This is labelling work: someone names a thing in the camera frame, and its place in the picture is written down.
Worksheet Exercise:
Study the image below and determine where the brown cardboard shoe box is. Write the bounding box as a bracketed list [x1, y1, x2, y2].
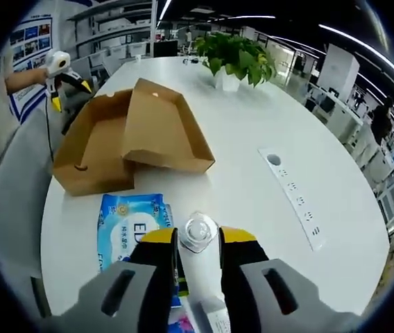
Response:
[51, 77, 216, 198]

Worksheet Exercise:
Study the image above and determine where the light blue wipes soft packet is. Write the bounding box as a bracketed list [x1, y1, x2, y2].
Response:
[95, 191, 174, 275]

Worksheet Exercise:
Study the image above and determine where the black monitor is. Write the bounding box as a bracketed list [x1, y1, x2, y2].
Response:
[153, 39, 180, 58]

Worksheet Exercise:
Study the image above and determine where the potted green plant white pot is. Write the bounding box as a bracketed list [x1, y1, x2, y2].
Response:
[194, 32, 278, 92]

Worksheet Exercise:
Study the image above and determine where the white table socket strip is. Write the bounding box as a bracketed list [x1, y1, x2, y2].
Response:
[257, 145, 327, 253]

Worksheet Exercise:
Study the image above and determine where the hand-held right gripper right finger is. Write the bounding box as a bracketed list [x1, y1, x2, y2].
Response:
[219, 225, 356, 333]

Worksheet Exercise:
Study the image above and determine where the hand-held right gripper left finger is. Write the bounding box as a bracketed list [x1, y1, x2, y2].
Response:
[58, 227, 180, 333]

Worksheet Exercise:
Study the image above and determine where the green silver soft packet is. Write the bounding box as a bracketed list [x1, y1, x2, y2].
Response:
[173, 275, 189, 298]

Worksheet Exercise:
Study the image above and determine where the blue white wall poster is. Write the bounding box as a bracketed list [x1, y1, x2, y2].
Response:
[8, 14, 55, 123]

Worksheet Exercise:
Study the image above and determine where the blue pink soft packet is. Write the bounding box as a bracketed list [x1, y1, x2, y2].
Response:
[167, 296, 200, 333]

